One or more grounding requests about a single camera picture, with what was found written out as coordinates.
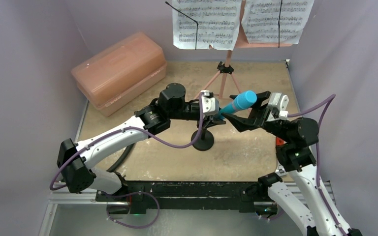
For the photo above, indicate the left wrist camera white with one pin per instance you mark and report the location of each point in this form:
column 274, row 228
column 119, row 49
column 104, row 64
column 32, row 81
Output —
column 210, row 105

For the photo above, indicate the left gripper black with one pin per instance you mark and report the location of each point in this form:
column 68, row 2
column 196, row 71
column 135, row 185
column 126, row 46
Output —
column 208, row 121

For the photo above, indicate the black microphone desk stand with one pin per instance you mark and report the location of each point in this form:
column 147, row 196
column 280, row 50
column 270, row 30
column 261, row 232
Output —
column 205, row 141

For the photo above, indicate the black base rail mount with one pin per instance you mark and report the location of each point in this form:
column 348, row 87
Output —
column 244, row 197

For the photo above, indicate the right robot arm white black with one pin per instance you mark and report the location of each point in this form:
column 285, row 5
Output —
column 316, row 214

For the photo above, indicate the sheet music page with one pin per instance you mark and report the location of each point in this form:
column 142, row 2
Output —
column 275, row 21
column 206, row 24

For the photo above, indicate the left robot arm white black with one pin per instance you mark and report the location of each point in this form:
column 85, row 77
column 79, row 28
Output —
column 77, row 161

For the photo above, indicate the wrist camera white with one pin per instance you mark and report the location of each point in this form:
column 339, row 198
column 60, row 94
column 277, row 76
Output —
column 210, row 105
column 277, row 105

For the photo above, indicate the translucent orange plastic box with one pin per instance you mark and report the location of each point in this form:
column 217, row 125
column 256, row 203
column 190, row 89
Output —
column 120, row 73

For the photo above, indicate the red handled tool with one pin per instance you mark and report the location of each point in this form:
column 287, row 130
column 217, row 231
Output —
column 279, row 141

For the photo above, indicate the pink music stand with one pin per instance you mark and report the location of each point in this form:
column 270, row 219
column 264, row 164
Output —
column 224, row 68

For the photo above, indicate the blue toy microphone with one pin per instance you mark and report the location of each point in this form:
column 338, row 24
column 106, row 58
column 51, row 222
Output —
column 231, row 108

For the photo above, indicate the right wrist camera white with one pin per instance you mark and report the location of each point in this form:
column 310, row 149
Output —
column 277, row 105

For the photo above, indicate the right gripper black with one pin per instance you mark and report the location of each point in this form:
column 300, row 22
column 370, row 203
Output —
column 260, row 113

